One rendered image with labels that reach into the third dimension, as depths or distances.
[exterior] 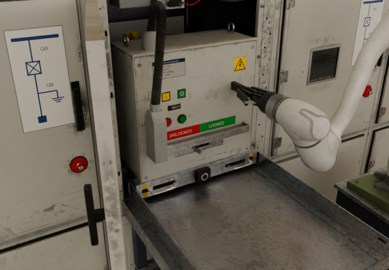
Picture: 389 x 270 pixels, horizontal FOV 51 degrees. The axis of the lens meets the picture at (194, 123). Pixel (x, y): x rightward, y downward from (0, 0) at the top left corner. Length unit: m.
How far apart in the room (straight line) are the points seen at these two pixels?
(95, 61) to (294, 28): 1.13
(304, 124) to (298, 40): 0.59
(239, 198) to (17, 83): 0.86
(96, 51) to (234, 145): 1.05
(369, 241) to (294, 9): 0.87
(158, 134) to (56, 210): 0.43
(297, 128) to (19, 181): 0.86
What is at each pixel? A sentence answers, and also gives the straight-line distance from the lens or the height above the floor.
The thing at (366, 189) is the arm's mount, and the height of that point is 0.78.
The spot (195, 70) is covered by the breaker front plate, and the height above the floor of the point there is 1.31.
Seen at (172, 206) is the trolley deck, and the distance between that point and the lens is 1.49.
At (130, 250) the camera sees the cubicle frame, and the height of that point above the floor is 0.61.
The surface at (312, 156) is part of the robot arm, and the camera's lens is 1.31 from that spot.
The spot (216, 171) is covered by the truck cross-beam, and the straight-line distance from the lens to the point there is 1.62.
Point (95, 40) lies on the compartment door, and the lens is 0.66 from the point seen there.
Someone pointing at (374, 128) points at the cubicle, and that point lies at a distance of 2.35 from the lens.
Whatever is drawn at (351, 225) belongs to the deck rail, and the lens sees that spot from 1.45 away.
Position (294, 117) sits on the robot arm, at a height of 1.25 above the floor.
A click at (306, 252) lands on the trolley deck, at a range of 1.35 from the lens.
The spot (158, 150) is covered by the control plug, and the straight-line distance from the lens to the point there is 1.31.
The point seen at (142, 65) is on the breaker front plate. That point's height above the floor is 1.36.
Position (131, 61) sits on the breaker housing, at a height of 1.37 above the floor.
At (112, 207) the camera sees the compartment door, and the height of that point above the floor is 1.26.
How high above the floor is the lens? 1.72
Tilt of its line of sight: 25 degrees down
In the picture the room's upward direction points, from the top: straight up
